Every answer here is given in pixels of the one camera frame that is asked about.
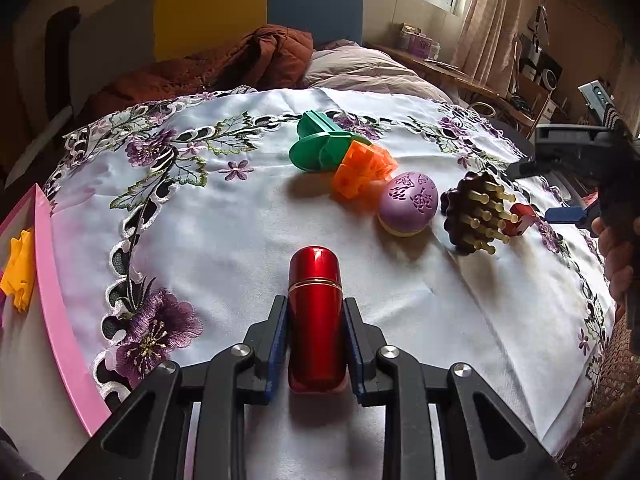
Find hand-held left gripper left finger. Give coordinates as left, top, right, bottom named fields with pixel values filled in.
left=57, top=295, right=290, bottom=480

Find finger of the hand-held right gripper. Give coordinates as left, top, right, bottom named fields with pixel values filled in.
left=506, top=156, right=542, bottom=182
left=544, top=206, right=589, bottom=225

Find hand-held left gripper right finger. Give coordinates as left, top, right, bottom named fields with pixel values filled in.
left=342, top=297, right=568, bottom=480

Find red metal cylinder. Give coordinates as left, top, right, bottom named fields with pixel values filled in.
left=286, top=246, right=347, bottom=393

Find brown pin massage brush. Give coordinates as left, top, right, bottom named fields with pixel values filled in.
left=440, top=170, right=518, bottom=256

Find purple patterned egg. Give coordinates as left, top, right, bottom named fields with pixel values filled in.
left=377, top=171, right=440, bottom=237

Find orange linked plastic cubes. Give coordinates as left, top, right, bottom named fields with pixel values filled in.
left=331, top=140, right=399, bottom=200

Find green plastic stamp toy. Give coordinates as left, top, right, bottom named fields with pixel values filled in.
left=288, top=111, right=373, bottom=173

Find pink shallow cardboard box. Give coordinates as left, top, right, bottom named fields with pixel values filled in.
left=0, top=183, right=112, bottom=436

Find orange yellow plastic clip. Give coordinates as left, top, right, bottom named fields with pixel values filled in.
left=0, top=227, right=37, bottom=313

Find person's right hand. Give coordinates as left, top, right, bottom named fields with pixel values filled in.
left=591, top=212, right=637, bottom=307

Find small red block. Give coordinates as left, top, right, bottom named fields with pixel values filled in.
left=501, top=203, right=537, bottom=237

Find wooden side desk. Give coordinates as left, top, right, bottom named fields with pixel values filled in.
left=380, top=42, right=536, bottom=131

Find cluttered wooden shelf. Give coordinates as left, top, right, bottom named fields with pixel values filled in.
left=517, top=5, right=566, bottom=126

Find white floral embroidered tablecloth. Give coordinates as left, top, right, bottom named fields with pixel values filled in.
left=42, top=85, right=618, bottom=456

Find beige patterned curtain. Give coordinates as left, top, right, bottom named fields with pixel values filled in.
left=450, top=0, right=526, bottom=96

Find purple gift box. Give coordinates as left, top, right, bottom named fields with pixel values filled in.
left=397, top=25, right=441, bottom=58

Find beige pink duvet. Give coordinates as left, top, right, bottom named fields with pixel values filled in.
left=300, top=42, right=453, bottom=106

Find wicker chair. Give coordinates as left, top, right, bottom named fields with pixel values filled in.
left=560, top=310, right=640, bottom=471

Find rust brown quilted jacket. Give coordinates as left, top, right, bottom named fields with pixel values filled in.
left=82, top=25, right=315, bottom=121

